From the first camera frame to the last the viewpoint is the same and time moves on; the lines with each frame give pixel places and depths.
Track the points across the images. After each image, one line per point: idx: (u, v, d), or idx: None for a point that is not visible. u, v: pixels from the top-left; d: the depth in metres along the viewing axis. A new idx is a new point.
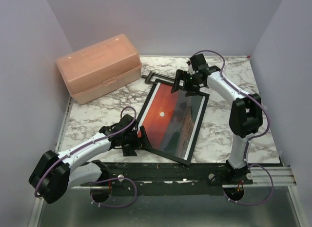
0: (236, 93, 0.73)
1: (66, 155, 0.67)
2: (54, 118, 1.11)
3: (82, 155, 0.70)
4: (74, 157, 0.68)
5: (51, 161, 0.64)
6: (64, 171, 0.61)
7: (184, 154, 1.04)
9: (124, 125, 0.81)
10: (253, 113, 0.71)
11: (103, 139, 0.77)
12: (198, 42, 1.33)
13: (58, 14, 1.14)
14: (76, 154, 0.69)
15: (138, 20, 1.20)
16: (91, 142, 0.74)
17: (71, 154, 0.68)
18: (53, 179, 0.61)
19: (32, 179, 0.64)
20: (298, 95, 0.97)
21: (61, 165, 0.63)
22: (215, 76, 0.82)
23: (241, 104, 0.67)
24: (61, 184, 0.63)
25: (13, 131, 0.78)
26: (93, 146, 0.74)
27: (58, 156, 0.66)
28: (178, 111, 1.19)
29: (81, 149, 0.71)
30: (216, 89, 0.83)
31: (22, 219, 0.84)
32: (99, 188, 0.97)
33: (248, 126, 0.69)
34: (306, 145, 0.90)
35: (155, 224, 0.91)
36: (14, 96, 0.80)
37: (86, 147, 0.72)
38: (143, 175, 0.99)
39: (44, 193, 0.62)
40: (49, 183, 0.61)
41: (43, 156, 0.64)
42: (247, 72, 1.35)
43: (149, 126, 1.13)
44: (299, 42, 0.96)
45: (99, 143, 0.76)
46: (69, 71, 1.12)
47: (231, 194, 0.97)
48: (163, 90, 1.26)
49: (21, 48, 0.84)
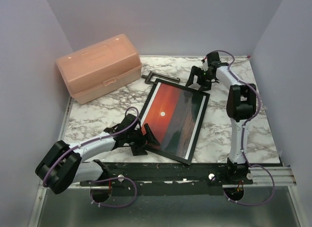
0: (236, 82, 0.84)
1: (77, 145, 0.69)
2: (54, 118, 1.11)
3: (90, 149, 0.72)
4: (84, 148, 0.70)
5: (62, 151, 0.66)
6: (76, 159, 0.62)
7: (185, 153, 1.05)
9: (125, 125, 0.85)
10: (248, 101, 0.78)
11: (109, 137, 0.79)
12: (198, 42, 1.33)
13: (58, 14, 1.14)
14: (85, 146, 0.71)
15: (138, 20, 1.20)
16: (98, 138, 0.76)
17: (81, 146, 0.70)
18: (64, 168, 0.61)
19: (39, 170, 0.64)
20: (298, 95, 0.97)
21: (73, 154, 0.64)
22: (223, 68, 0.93)
23: (236, 89, 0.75)
24: (69, 175, 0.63)
25: (13, 131, 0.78)
26: (100, 142, 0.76)
27: (68, 146, 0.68)
28: (178, 111, 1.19)
29: (89, 142, 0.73)
30: (223, 80, 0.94)
31: (22, 219, 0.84)
32: (99, 188, 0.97)
33: (240, 110, 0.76)
34: (306, 146, 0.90)
35: (155, 224, 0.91)
36: (14, 96, 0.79)
37: (93, 141, 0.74)
38: (143, 175, 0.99)
39: (51, 182, 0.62)
40: (59, 172, 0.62)
41: (53, 145, 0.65)
42: (248, 72, 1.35)
43: (150, 125, 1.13)
44: (300, 42, 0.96)
45: (106, 140, 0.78)
46: (70, 71, 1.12)
47: (231, 194, 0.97)
48: (164, 89, 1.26)
49: (20, 48, 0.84)
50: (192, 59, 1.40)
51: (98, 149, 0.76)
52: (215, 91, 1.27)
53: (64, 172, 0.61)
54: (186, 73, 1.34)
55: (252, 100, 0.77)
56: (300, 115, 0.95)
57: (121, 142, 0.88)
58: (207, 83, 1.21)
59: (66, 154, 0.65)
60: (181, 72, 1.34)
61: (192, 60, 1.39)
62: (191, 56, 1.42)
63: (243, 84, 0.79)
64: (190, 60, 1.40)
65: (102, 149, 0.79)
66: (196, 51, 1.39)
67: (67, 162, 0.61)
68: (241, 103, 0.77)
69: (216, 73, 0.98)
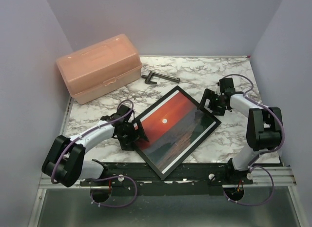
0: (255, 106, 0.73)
1: (78, 137, 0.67)
2: (54, 118, 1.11)
3: (91, 138, 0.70)
4: (86, 138, 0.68)
5: (65, 145, 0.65)
6: (80, 151, 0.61)
7: (163, 168, 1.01)
9: (121, 113, 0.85)
10: (273, 128, 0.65)
11: (108, 124, 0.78)
12: (198, 42, 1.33)
13: (58, 14, 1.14)
14: (87, 136, 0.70)
15: (138, 20, 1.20)
16: (98, 127, 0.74)
17: (83, 137, 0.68)
18: (70, 160, 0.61)
19: (46, 167, 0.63)
20: (298, 96, 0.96)
21: (76, 146, 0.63)
22: (238, 96, 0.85)
23: (256, 112, 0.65)
24: (77, 166, 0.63)
25: (13, 131, 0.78)
26: (99, 131, 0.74)
27: (70, 139, 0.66)
28: (180, 124, 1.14)
29: (89, 133, 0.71)
30: (239, 107, 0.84)
31: (22, 219, 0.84)
32: (99, 188, 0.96)
33: (263, 138, 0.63)
34: (306, 146, 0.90)
35: (155, 224, 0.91)
36: (14, 96, 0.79)
37: (92, 131, 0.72)
38: (143, 175, 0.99)
39: (61, 176, 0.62)
40: (66, 165, 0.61)
41: (54, 141, 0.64)
42: (248, 72, 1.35)
43: (146, 125, 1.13)
44: (300, 42, 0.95)
45: (105, 128, 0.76)
46: (70, 71, 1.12)
47: (231, 194, 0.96)
48: (179, 98, 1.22)
49: (20, 49, 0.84)
50: (192, 59, 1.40)
51: (99, 136, 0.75)
52: None
53: (70, 164, 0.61)
54: (186, 73, 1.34)
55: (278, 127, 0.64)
56: (300, 115, 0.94)
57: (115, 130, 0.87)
58: (220, 108, 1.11)
59: (68, 148, 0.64)
60: (181, 72, 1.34)
61: (192, 60, 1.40)
62: (191, 56, 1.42)
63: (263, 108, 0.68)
64: (190, 60, 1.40)
65: (102, 136, 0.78)
66: (196, 51, 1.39)
67: (71, 155, 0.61)
68: (264, 131, 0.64)
69: (229, 102, 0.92)
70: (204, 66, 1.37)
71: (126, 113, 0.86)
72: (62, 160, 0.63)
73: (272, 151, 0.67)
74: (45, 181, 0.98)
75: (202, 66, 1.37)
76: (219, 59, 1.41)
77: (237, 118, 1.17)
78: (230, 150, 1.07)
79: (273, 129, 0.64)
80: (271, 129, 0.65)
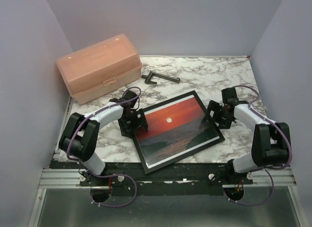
0: (262, 120, 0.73)
1: (92, 114, 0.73)
2: (54, 118, 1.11)
3: (103, 116, 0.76)
4: (98, 116, 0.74)
5: (79, 122, 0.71)
6: (95, 125, 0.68)
7: (151, 163, 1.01)
9: (128, 97, 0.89)
10: (281, 145, 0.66)
11: (117, 105, 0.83)
12: (198, 42, 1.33)
13: (58, 13, 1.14)
14: (99, 114, 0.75)
15: (138, 20, 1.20)
16: (108, 106, 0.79)
17: (95, 114, 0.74)
18: (85, 134, 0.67)
19: (63, 142, 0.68)
20: (298, 96, 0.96)
21: (90, 122, 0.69)
22: (243, 106, 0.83)
23: (263, 128, 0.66)
24: (92, 141, 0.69)
25: (14, 131, 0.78)
26: (110, 110, 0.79)
27: (84, 116, 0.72)
28: (184, 128, 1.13)
29: (101, 112, 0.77)
30: (243, 118, 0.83)
31: (23, 219, 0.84)
32: (99, 188, 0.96)
33: (271, 156, 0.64)
34: (306, 146, 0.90)
35: (155, 224, 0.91)
36: (14, 96, 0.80)
37: (104, 110, 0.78)
38: (143, 175, 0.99)
39: (78, 150, 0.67)
40: (82, 139, 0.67)
41: (70, 118, 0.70)
42: (248, 72, 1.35)
43: (150, 118, 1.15)
44: (300, 42, 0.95)
45: (115, 108, 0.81)
46: (70, 71, 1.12)
47: (231, 194, 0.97)
48: (191, 103, 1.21)
49: (20, 48, 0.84)
50: (192, 59, 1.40)
51: (110, 115, 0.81)
52: (215, 91, 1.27)
53: (86, 138, 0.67)
54: (186, 73, 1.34)
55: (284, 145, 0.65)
56: (300, 115, 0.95)
57: (124, 111, 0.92)
58: (225, 120, 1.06)
59: (84, 124, 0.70)
60: (181, 72, 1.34)
61: (192, 60, 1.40)
62: (191, 56, 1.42)
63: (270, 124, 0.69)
64: (190, 60, 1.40)
65: (112, 116, 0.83)
66: (196, 51, 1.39)
67: (88, 129, 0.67)
68: (272, 148, 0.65)
69: (233, 113, 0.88)
70: (204, 66, 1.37)
71: (132, 98, 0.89)
72: (76, 136, 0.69)
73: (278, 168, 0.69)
74: (45, 181, 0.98)
75: (202, 66, 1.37)
76: (219, 59, 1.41)
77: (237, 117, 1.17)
78: (230, 150, 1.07)
79: (281, 146, 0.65)
80: (278, 146, 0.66)
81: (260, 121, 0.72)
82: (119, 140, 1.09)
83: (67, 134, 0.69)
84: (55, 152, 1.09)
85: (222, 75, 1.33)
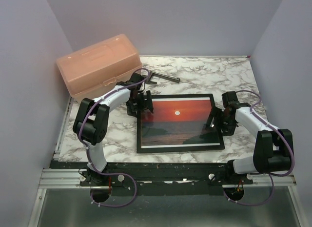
0: (264, 126, 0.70)
1: (101, 99, 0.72)
2: (54, 118, 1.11)
3: (112, 100, 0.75)
4: (107, 100, 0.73)
5: (89, 107, 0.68)
6: (105, 108, 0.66)
7: (145, 143, 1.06)
9: (135, 80, 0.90)
10: (283, 152, 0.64)
11: (125, 88, 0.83)
12: (198, 42, 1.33)
13: (58, 13, 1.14)
14: (108, 98, 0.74)
15: (138, 20, 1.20)
16: (115, 91, 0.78)
17: (105, 99, 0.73)
18: (97, 118, 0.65)
19: (76, 127, 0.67)
20: (298, 95, 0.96)
21: (101, 106, 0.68)
22: (244, 110, 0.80)
23: (266, 135, 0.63)
24: (104, 125, 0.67)
25: (13, 131, 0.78)
26: (118, 93, 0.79)
27: (94, 101, 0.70)
28: (188, 125, 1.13)
29: (109, 95, 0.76)
30: (245, 123, 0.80)
31: (22, 219, 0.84)
32: (99, 188, 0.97)
33: (273, 163, 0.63)
34: (306, 146, 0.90)
35: (155, 224, 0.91)
36: (14, 95, 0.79)
37: (113, 94, 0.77)
38: (143, 175, 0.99)
39: (90, 134, 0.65)
40: (94, 123, 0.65)
41: (81, 103, 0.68)
42: (248, 72, 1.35)
43: (160, 106, 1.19)
44: (300, 42, 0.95)
45: (122, 92, 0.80)
46: (70, 71, 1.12)
47: (231, 194, 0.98)
48: (203, 104, 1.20)
49: (20, 48, 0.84)
50: (192, 59, 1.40)
51: (118, 100, 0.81)
52: (215, 91, 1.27)
53: (98, 121, 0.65)
54: (186, 73, 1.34)
55: (287, 153, 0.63)
56: (300, 114, 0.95)
57: (131, 93, 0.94)
58: (228, 127, 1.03)
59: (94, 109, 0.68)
60: (181, 72, 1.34)
61: (192, 60, 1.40)
62: (191, 56, 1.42)
63: (273, 131, 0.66)
64: (190, 60, 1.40)
65: (119, 101, 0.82)
66: (196, 51, 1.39)
67: (98, 113, 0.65)
68: (274, 155, 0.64)
69: (234, 115, 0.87)
70: (204, 66, 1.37)
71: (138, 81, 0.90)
72: (88, 120, 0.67)
73: (279, 175, 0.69)
74: (45, 181, 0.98)
75: (202, 66, 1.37)
76: (219, 59, 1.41)
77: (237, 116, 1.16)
78: (230, 150, 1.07)
79: (282, 154, 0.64)
80: (280, 153, 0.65)
81: (263, 128, 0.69)
82: (119, 140, 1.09)
83: (80, 118, 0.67)
84: (54, 152, 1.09)
85: (222, 76, 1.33)
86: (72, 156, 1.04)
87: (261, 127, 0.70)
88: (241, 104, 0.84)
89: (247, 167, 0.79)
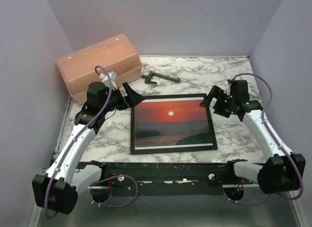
0: (276, 147, 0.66)
1: (56, 170, 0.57)
2: (54, 119, 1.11)
3: (71, 159, 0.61)
4: (65, 166, 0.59)
5: (45, 183, 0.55)
6: (64, 186, 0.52)
7: (139, 145, 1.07)
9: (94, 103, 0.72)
10: (291, 176, 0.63)
11: (85, 131, 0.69)
12: (198, 42, 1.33)
13: (58, 13, 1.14)
14: (65, 162, 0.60)
15: (139, 20, 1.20)
16: (73, 141, 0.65)
17: (60, 167, 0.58)
18: (57, 196, 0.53)
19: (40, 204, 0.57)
20: (299, 95, 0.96)
21: (59, 181, 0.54)
22: (255, 115, 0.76)
23: (278, 163, 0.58)
24: (70, 196, 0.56)
25: (13, 130, 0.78)
26: (78, 144, 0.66)
27: (48, 176, 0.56)
28: (183, 125, 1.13)
29: (67, 155, 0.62)
30: (253, 131, 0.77)
31: (22, 219, 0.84)
32: (99, 188, 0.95)
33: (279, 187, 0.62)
34: (305, 146, 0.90)
35: (154, 224, 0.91)
36: (13, 95, 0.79)
37: (71, 148, 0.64)
38: (143, 175, 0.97)
39: (59, 209, 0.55)
40: (56, 201, 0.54)
41: (32, 182, 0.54)
42: (248, 72, 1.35)
43: (157, 107, 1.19)
44: (301, 42, 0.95)
45: (83, 137, 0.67)
46: (70, 71, 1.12)
47: (231, 194, 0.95)
48: (197, 104, 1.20)
49: (20, 48, 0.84)
50: (192, 59, 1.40)
51: (83, 146, 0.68)
52: None
53: (60, 199, 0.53)
54: (186, 73, 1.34)
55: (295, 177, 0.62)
56: (300, 115, 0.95)
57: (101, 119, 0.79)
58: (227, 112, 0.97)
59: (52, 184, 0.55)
60: (181, 72, 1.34)
61: (192, 60, 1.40)
62: (191, 56, 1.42)
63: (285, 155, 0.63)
64: (190, 60, 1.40)
65: (86, 145, 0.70)
66: (196, 51, 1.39)
67: (56, 192, 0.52)
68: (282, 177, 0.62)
69: (242, 115, 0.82)
70: (204, 66, 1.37)
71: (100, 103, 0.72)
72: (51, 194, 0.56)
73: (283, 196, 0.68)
74: None
75: (202, 66, 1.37)
76: (219, 59, 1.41)
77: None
78: (230, 150, 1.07)
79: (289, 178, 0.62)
80: (287, 175, 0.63)
81: (274, 149, 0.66)
82: (119, 140, 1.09)
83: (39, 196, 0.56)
84: (55, 152, 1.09)
85: (222, 75, 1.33)
86: None
87: (272, 147, 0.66)
88: (251, 105, 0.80)
89: (249, 174, 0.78)
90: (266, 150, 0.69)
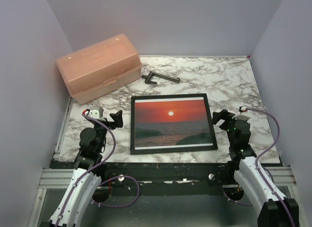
0: (270, 192, 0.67)
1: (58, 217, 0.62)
2: (54, 119, 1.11)
3: (73, 205, 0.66)
4: (67, 212, 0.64)
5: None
6: None
7: (139, 145, 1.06)
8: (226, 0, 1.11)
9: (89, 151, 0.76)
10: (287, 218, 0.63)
11: (84, 175, 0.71)
12: (198, 41, 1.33)
13: (58, 13, 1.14)
14: (67, 208, 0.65)
15: (138, 20, 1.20)
16: (74, 187, 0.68)
17: (63, 214, 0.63)
18: None
19: None
20: (299, 95, 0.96)
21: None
22: (249, 162, 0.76)
23: (272, 208, 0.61)
24: None
25: (14, 130, 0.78)
26: (78, 188, 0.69)
27: (52, 222, 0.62)
28: (183, 125, 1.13)
29: (68, 201, 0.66)
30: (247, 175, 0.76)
31: (22, 220, 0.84)
32: (98, 188, 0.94)
33: None
34: (306, 146, 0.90)
35: (154, 224, 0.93)
36: (14, 95, 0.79)
37: (71, 195, 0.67)
38: (143, 175, 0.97)
39: None
40: None
41: None
42: (248, 72, 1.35)
43: (157, 107, 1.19)
44: (301, 42, 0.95)
45: (82, 182, 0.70)
46: (70, 71, 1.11)
47: (231, 194, 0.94)
48: (197, 104, 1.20)
49: (20, 47, 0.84)
50: (192, 59, 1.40)
51: (84, 189, 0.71)
52: (215, 91, 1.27)
53: None
54: (186, 73, 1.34)
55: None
56: (300, 115, 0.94)
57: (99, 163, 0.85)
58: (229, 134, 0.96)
59: None
60: (181, 72, 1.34)
61: (192, 60, 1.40)
62: (191, 56, 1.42)
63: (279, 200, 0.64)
64: (190, 60, 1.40)
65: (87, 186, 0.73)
66: (196, 51, 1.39)
67: None
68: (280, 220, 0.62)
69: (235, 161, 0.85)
70: (204, 66, 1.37)
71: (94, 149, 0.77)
72: None
73: None
74: (45, 181, 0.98)
75: (202, 66, 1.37)
76: (219, 59, 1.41)
77: (235, 105, 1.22)
78: None
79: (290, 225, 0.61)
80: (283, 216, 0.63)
81: (268, 193, 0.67)
82: (119, 140, 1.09)
83: None
84: (55, 152, 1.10)
85: (222, 76, 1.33)
86: (72, 156, 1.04)
87: (266, 192, 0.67)
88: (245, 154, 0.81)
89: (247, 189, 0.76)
90: (260, 194, 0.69)
